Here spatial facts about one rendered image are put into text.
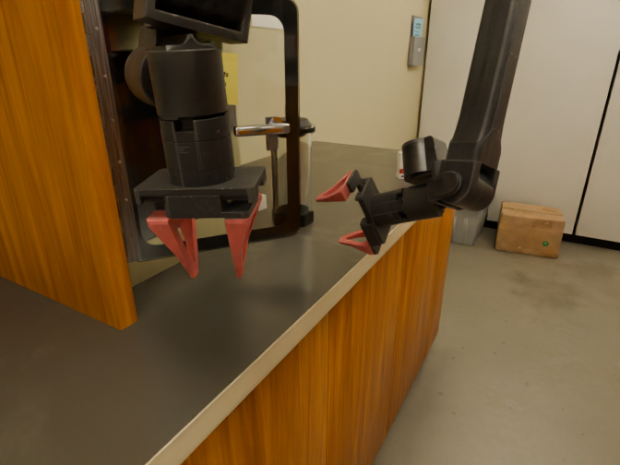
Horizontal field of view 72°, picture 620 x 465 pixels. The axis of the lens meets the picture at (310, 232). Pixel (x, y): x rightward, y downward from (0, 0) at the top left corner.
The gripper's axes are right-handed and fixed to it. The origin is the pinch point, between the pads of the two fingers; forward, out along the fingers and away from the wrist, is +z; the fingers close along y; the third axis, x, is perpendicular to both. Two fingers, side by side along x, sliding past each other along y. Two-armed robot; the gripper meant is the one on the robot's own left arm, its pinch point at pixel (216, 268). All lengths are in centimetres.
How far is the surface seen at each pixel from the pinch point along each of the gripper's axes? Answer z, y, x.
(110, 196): -2.0, 18.2, -15.5
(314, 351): 32.6, -6.7, -26.8
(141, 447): 17.3, 8.3, 6.5
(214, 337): 18.0, 6.0, -12.2
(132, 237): 8.2, 21.7, -24.7
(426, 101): 29, -79, -319
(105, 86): -15.0, 20.9, -25.5
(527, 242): 116, -141, -243
